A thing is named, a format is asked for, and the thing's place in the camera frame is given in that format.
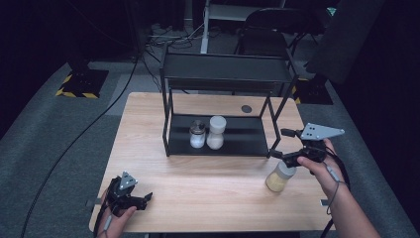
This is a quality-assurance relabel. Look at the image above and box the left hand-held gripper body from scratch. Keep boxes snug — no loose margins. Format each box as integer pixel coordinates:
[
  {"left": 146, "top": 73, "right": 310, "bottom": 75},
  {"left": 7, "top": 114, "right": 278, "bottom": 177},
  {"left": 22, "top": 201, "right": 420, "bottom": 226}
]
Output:
[{"left": 106, "top": 171, "right": 139, "bottom": 210}]

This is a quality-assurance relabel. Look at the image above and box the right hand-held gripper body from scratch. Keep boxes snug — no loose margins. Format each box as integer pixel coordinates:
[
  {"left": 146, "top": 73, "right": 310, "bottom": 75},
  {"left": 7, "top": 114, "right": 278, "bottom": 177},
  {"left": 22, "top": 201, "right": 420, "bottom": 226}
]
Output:
[{"left": 294, "top": 122, "right": 346, "bottom": 164}]

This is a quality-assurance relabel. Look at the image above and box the white-lidded jar of yellow powder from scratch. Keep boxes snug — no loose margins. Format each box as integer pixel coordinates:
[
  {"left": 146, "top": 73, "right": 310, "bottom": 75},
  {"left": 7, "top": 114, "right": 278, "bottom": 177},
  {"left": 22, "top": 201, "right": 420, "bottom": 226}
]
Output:
[{"left": 264, "top": 160, "right": 297, "bottom": 193}]

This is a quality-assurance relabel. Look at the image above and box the white-lidded jar of white powder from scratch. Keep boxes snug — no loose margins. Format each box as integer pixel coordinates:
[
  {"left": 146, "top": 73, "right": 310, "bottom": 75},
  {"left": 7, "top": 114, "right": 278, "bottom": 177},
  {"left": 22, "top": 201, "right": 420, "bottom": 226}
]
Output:
[{"left": 206, "top": 115, "right": 228, "bottom": 151}]

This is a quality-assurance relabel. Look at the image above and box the glass shaker with metal lid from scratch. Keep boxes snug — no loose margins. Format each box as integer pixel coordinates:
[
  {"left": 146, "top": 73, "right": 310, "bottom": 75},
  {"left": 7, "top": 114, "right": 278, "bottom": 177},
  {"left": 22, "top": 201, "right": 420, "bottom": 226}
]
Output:
[{"left": 188, "top": 119, "right": 207, "bottom": 150}]

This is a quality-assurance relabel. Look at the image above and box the black metal two-tier rack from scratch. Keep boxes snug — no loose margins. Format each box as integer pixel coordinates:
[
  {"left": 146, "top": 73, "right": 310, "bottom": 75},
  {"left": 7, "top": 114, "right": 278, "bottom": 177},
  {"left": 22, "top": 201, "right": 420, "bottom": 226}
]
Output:
[{"left": 158, "top": 46, "right": 300, "bottom": 159}]

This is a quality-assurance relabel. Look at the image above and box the person's left hand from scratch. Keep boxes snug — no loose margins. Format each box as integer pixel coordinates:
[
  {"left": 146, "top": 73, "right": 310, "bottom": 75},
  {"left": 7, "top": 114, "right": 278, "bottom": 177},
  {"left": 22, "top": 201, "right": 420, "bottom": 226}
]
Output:
[{"left": 97, "top": 197, "right": 138, "bottom": 238}]

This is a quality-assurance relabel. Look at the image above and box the person's right hand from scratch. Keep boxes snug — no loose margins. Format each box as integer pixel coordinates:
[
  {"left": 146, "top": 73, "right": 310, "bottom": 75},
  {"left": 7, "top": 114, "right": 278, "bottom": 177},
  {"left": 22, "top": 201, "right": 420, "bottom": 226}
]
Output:
[{"left": 296, "top": 138, "right": 350, "bottom": 201}]

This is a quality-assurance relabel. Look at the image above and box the hazard-taped black stand base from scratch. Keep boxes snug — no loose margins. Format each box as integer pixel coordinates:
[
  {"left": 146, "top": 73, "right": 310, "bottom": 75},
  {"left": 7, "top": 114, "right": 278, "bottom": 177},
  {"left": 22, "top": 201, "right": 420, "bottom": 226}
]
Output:
[
  {"left": 291, "top": 76, "right": 335, "bottom": 106},
  {"left": 54, "top": 68, "right": 110, "bottom": 100}
]

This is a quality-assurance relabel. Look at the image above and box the dark grey fabric panel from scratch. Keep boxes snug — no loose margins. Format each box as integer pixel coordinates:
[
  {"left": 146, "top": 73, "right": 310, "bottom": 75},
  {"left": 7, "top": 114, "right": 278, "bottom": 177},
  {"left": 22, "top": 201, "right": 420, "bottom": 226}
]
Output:
[{"left": 304, "top": 0, "right": 386, "bottom": 85}]

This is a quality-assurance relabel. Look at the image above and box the black folding chair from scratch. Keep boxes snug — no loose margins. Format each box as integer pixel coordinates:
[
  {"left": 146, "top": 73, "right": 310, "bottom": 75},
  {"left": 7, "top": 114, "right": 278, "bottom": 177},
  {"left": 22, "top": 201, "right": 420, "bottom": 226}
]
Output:
[{"left": 233, "top": 7, "right": 320, "bottom": 58}]

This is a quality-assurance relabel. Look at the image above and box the left hand-held gripper cable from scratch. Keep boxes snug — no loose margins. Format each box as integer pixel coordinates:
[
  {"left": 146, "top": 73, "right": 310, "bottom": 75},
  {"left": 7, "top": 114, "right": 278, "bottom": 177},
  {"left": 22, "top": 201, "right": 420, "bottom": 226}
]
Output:
[{"left": 93, "top": 197, "right": 115, "bottom": 238}]

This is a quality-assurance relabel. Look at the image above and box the hand-held gripper cable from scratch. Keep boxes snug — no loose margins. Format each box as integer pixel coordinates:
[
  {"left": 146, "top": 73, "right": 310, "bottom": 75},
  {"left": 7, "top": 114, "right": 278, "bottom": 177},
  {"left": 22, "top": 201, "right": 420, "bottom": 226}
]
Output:
[
  {"left": 321, "top": 145, "right": 352, "bottom": 238},
  {"left": 93, "top": 197, "right": 115, "bottom": 238}
]

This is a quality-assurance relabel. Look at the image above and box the right hand-held gripper cable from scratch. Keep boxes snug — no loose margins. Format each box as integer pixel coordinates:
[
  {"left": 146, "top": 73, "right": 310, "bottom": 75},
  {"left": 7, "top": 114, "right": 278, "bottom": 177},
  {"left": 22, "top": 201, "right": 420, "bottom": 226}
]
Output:
[{"left": 321, "top": 145, "right": 352, "bottom": 238}]

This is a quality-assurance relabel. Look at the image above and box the long black floor cable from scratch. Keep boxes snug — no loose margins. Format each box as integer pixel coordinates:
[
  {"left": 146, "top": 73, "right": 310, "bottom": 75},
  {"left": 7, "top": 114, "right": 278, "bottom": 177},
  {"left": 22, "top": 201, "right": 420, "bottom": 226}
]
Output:
[{"left": 20, "top": 49, "right": 140, "bottom": 238}]

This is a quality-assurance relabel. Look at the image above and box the white metal table frame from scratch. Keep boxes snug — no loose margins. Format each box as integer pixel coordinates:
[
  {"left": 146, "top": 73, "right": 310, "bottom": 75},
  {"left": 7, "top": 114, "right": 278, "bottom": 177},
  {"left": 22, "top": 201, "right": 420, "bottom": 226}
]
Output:
[{"left": 199, "top": 0, "right": 287, "bottom": 55}]

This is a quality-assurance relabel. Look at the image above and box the bundle of floor cables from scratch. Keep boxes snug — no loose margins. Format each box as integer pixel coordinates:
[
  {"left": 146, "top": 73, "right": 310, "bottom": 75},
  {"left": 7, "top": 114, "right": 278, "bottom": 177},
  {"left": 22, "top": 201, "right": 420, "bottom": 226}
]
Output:
[{"left": 145, "top": 22, "right": 206, "bottom": 51}]

